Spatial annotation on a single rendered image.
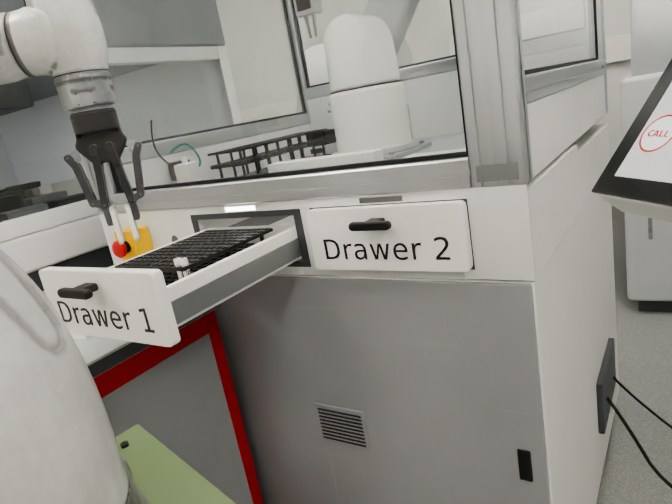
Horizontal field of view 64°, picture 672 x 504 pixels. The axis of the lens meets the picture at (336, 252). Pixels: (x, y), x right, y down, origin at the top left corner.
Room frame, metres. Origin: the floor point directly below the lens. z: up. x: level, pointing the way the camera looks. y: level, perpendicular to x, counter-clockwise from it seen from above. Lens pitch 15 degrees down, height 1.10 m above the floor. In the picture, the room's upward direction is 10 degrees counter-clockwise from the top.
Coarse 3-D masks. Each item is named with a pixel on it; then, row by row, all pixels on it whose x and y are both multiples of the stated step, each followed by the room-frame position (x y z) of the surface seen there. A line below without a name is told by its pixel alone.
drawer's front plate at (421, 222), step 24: (312, 216) 0.93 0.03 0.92; (336, 216) 0.90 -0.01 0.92; (360, 216) 0.87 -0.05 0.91; (384, 216) 0.84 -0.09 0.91; (408, 216) 0.82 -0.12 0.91; (432, 216) 0.80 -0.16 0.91; (456, 216) 0.77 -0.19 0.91; (312, 240) 0.93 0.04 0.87; (336, 240) 0.90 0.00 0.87; (360, 240) 0.87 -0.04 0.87; (384, 240) 0.85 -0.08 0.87; (408, 240) 0.82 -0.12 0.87; (432, 240) 0.80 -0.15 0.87; (456, 240) 0.78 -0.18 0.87; (336, 264) 0.91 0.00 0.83; (360, 264) 0.88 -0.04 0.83; (384, 264) 0.85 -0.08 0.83; (408, 264) 0.83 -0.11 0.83; (432, 264) 0.80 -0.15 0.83; (456, 264) 0.78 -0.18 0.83
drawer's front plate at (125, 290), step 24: (48, 288) 0.84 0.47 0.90; (120, 288) 0.73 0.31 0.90; (144, 288) 0.70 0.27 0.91; (72, 312) 0.82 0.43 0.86; (96, 312) 0.78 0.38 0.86; (120, 312) 0.74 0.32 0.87; (168, 312) 0.69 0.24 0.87; (96, 336) 0.79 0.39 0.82; (120, 336) 0.75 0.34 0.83; (144, 336) 0.72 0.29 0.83; (168, 336) 0.69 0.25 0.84
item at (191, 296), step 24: (264, 240) 0.91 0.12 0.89; (288, 240) 0.95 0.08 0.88; (216, 264) 0.81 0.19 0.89; (240, 264) 0.85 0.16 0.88; (264, 264) 0.89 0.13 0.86; (288, 264) 0.94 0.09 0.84; (168, 288) 0.72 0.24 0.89; (192, 288) 0.76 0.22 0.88; (216, 288) 0.79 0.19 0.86; (240, 288) 0.83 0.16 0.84; (192, 312) 0.75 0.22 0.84
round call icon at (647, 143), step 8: (656, 120) 0.53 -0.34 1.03; (664, 120) 0.52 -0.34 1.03; (648, 128) 0.53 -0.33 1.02; (656, 128) 0.52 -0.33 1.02; (664, 128) 0.51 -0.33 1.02; (640, 136) 0.54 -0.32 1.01; (648, 136) 0.53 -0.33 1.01; (656, 136) 0.52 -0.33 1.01; (664, 136) 0.51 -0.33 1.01; (640, 144) 0.53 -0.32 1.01; (648, 144) 0.52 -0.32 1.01; (656, 144) 0.51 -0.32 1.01; (664, 144) 0.50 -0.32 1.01; (632, 152) 0.53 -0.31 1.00; (640, 152) 0.52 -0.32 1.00; (648, 152) 0.51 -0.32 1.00; (656, 152) 0.50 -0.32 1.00; (664, 152) 0.49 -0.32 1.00
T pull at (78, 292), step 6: (66, 288) 0.76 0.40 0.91; (72, 288) 0.75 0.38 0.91; (78, 288) 0.74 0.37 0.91; (84, 288) 0.74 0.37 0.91; (90, 288) 0.75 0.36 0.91; (96, 288) 0.76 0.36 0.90; (60, 294) 0.76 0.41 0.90; (66, 294) 0.75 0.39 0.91; (72, 294) 0.74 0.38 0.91; (78, 294) 0.73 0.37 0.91; (84, 294) 0.72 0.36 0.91; (90, 294) 0.72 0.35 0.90
